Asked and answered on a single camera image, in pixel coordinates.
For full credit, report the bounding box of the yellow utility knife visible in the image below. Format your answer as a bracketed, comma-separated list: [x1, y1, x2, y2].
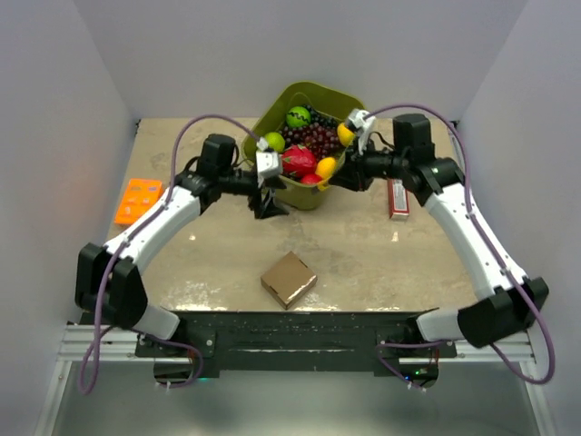
[317, 181, 330, 192]

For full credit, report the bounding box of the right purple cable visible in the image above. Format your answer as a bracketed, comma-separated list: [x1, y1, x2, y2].
[365, 103, 556, 394]

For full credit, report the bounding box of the purple cable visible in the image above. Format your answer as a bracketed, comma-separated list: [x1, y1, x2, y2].
[365, 103, 556, 394]
[77, 114, 264, 395]

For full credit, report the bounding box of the olive green plastic basin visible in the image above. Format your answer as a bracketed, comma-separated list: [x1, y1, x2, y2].
[252, 82, 364, 211]

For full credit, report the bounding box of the green pear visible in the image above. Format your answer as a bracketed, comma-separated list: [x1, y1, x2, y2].
[264, 132, 286, 154]

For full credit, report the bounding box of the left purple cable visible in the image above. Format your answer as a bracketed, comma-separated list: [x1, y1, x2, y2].
[77, 114, 264, 395]

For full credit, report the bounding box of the red dragon fruit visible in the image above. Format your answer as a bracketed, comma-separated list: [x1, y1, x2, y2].
[281, 144, 318, 178]

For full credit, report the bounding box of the red rectangular carton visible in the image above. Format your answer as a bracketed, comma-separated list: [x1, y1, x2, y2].
[387, 179, 410, 221]

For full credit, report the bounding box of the orange yellow mango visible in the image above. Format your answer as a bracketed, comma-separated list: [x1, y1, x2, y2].
[315, 156, 337, 180]

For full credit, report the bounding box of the purple grape bunch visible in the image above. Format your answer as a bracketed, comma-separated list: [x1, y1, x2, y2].
[279, 124, 344, 158]

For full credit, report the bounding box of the dark black grape bunch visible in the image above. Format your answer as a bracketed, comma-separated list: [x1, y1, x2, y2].
[302, 104, 339, 129]

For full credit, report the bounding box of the red apple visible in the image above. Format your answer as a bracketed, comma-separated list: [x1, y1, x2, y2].
[300, 173, 322, 186]

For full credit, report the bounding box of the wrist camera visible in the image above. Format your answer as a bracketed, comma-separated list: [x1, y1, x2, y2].
[255, 137, 282, 181]
[345, 109, 376, 155]

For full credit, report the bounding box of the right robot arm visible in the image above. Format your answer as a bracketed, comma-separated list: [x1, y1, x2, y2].
[330, 110, 549, 357]

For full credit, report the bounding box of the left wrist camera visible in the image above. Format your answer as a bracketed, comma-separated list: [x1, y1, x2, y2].
[255, 137, 282, 181]

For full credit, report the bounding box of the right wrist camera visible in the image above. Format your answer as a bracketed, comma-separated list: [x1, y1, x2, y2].
[345, 109, 376, 155]

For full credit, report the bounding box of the green striped ball fruit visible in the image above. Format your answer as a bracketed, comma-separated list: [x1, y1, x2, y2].
[285, 106, 311, 129]

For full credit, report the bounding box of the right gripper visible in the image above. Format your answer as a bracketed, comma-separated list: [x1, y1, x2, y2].
[330, 135, 409, 192]

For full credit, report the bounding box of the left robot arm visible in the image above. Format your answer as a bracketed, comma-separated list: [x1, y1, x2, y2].
[74, 134, 286, 356]

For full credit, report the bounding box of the orange plastic box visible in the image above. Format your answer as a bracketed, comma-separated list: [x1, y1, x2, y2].
[113, 178, 162, 225]

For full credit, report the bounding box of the yellow lemon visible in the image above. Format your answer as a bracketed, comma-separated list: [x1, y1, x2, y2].
[337, 123, 355, 147]

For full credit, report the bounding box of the brown cardboard express box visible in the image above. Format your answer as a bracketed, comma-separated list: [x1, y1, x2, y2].
[261, 252, 318, 310]

